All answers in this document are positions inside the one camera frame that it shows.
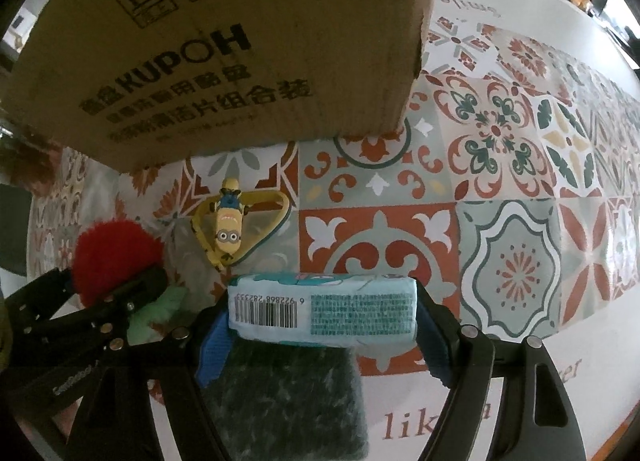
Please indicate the patterned tile print tablecloth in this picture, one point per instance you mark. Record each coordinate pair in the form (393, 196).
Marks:
(500, 141)

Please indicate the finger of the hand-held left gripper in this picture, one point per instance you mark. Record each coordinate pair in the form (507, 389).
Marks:
(135, 291)
(37, 298)

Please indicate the light blue tissue packet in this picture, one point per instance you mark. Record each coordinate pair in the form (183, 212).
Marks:
(325, 306)

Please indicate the brown cardboard box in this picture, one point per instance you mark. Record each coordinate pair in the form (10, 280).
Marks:
(225, 41)

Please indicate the dark green scouring sponge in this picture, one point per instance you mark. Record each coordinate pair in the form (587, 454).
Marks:
(290, 391)

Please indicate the light green soft toy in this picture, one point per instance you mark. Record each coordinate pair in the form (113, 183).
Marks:
(160, 313)

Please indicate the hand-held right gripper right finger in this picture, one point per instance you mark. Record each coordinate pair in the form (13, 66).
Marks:
(434, 341)

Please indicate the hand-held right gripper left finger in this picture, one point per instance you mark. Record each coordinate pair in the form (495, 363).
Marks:
(212, 356)

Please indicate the yellow looped item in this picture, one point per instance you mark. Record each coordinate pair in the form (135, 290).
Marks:
(227, 221)

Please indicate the red fluffy pompom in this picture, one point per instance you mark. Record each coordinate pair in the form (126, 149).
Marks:
(110, 251)

